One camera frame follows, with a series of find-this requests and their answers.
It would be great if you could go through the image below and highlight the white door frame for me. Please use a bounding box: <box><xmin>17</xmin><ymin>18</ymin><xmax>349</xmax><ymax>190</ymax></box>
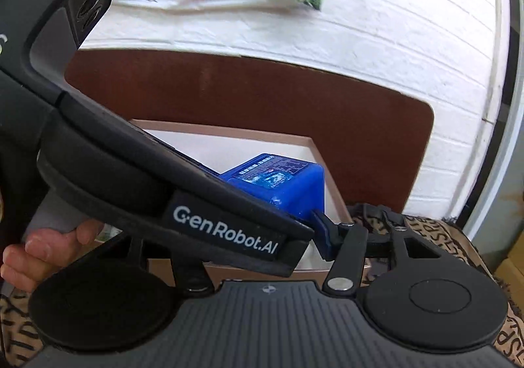
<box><xmin>467</xmin><ymin>0</ymin><xmax>518</xmax><ymax>241</ymax></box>

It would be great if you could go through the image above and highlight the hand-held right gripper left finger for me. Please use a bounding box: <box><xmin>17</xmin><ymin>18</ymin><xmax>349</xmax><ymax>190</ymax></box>
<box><xmin>123</xmin><ymin>234</ymin><xmax>214</xmax><ymax>296</ymax></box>

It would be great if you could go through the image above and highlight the person's left hand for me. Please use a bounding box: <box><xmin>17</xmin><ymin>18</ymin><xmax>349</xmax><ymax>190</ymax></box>
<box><xmin>0</xmin><ymin>221</ymin><xmax>101</xmax><ymax>293</ymax></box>

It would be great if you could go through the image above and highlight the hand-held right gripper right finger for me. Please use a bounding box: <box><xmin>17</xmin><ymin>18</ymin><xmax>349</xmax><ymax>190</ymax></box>
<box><xmin>311</xmin><ymin>202</ymin><xmax>447</xmax><ymax>294</ymax></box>

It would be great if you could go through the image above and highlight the blue plastic box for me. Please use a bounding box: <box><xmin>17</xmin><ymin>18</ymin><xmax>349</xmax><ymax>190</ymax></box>
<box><xmin>219</xmin><ymin>153</ymin><xmax>327</xmax><ymax>222</ymax></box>

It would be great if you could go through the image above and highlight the brown cardboard carton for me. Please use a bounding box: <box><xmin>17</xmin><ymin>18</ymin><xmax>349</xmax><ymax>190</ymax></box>
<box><xmin>493</xmin><ymin>254</ymin><xmax>524</xmax><ymax>300</ymax></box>

